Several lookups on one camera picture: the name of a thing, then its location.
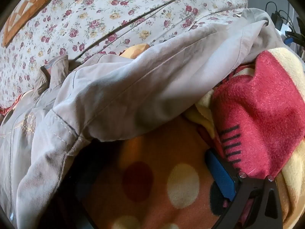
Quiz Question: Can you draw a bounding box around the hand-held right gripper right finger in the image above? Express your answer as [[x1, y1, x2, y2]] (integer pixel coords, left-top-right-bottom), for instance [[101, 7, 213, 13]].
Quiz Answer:
[[205, 149, 284, 229]]

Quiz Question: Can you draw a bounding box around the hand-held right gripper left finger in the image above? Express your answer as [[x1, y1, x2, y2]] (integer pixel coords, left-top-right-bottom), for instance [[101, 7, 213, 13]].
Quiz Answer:
[[57, 169, 97, 229]]

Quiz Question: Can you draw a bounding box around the grey beige jacket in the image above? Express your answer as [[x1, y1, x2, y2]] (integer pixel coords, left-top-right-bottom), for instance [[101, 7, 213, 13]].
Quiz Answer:
[[0, 8, 284, 229]]

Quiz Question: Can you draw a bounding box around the printed fleece blanket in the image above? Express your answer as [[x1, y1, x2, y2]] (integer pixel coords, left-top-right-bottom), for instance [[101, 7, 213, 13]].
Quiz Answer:
[[71, 43, 305, 229]]

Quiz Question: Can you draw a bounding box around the white power strip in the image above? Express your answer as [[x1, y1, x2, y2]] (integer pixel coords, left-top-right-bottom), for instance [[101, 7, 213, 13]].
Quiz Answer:
[[276, 21, 294, 40]]

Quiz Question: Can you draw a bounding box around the black power adapter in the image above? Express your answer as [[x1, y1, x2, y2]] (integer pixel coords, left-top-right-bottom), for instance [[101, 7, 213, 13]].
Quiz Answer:
[[272, 11, 283, 28]]

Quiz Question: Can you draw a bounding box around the floral bed sheet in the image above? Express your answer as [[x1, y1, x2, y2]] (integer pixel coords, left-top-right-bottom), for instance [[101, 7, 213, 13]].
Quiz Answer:
[[0, 0, 249, 109]]

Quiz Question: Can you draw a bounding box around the black cable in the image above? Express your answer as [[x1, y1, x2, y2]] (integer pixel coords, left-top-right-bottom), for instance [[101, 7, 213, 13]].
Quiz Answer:
[[265, 1, 301, 32]]

